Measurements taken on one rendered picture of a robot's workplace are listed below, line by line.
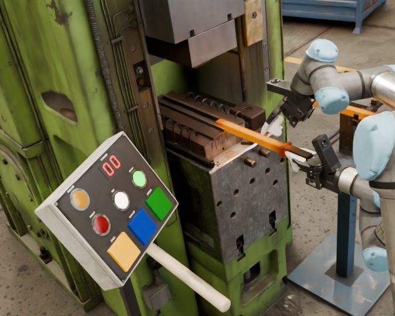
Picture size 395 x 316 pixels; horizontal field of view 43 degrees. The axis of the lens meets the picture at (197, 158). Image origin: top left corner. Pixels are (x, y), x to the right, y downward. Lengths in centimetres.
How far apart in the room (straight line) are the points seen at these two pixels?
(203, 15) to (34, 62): 65
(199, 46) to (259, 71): 51
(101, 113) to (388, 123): 94
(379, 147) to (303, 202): 210
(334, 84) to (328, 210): 170
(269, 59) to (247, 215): 63
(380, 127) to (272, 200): 116
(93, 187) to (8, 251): 188
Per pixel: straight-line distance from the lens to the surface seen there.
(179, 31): 152
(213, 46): 163
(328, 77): 131
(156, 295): 203
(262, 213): 202
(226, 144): 180
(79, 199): 128
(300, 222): 286
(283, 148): 160
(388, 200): 97
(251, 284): 231
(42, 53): 186
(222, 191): 178
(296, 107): 148
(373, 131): 92
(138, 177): 142
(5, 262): 309
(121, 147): 142
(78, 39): 150
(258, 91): 207
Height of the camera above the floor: 189
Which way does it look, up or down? 33 degrees down
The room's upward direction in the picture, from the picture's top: 9 degrees counter-clockwise
